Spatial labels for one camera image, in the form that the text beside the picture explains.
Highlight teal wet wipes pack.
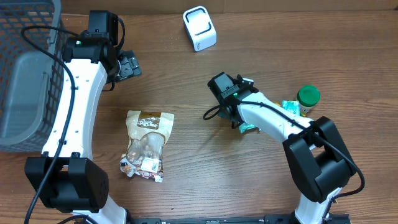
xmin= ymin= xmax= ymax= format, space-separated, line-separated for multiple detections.
xmin=238 ymin=123 xmax=261 ymax=134

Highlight yellow drink bottle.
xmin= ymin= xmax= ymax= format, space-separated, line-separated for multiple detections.
xmin=273 ymin=101 xmax=307 ymax=118

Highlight teal tissue pack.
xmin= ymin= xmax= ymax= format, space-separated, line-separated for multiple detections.
xmin=281 ymin=100 xmax=302 ymax=116

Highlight beige brown snack bag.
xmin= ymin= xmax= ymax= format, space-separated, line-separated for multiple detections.
xmin=119 ymin=111 xmax=175 ymax=183

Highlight green lidded cup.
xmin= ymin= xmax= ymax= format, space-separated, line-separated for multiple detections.
xmin=296 ymin=85 xmax=321 ymax=114

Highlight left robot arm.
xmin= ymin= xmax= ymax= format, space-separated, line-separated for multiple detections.
xmin=24 ymin=10 xmax=141 ymax=223

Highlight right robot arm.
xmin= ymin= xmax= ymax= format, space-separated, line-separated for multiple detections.
xmin=208 ymin=72 xmax=360 ymax=223

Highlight white barcode scanner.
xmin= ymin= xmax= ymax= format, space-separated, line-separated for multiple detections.
xmin=183 ymin=6 xmax=217 ymax=52

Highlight dark grey plastic basket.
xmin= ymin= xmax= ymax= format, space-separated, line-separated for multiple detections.
xmin=1 ymin=0 xmax=68 ymax=152

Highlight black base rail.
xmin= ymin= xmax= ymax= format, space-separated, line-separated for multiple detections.
xmin=130 ymin=213 xmax=352 ymax=224

